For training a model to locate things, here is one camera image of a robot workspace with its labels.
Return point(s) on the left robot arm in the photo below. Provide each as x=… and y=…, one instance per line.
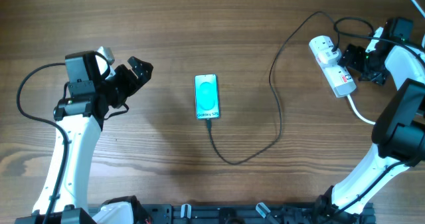
x=64, y=197

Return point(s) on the white power strip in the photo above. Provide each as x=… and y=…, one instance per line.
x=339, y=79

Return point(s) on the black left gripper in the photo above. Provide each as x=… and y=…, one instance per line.
x=131, y=84

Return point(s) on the white USB charger plug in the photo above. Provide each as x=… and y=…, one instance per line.
x=328, y=57

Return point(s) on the teal Galaxy smartphone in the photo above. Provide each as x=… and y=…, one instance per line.
x=206, y=96

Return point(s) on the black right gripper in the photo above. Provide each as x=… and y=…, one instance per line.
x=379, y=77

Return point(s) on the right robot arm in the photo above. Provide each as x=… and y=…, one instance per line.
x=397, y=139

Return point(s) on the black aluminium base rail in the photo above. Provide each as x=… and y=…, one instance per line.
x=166, y=213

